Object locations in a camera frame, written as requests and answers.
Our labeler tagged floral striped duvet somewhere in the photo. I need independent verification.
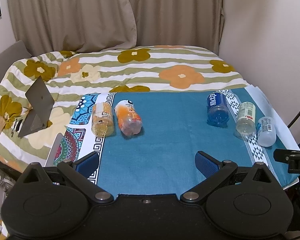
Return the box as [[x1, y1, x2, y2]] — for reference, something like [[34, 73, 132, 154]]
[[0, 45, 247, 172]]

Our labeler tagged grey headboard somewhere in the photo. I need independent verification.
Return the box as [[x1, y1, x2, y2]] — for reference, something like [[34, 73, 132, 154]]
[[0, 41, 32, 82]]

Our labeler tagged blue label plastic cup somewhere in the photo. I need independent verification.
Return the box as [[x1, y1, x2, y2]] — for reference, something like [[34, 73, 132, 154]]
[[207, 92, 229, 128]]

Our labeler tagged patterned blue white cloth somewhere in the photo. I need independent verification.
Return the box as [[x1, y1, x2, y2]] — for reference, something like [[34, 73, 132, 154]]
[[45, 93, 115, 184]]

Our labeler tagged teal blue cloth mat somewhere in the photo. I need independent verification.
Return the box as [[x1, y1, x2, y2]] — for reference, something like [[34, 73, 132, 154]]
[[97, 92, 298, 196]]

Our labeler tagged yellow label plastic cup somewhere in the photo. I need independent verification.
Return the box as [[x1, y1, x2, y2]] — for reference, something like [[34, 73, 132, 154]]
[[91, 102, 114, 137]]

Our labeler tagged clear white label cup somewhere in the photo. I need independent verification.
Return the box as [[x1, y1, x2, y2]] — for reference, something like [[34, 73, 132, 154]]
[[257, 116, 276, 147]]

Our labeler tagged beige curtain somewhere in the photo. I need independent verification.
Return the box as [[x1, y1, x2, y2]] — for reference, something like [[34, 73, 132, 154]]
[[7, 0, 224, 55]]

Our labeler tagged green white label cup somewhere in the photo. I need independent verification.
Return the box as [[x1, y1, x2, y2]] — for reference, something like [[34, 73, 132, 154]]
[[236, 102, 256, 136]]

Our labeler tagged black cable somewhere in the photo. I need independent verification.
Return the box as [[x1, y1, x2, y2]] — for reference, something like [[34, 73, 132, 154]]
[[287, 96, 300, 129]]

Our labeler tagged orange label plastic cup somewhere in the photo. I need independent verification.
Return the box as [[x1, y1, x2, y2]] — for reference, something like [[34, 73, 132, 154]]
[[115, 100, 142, 137]]

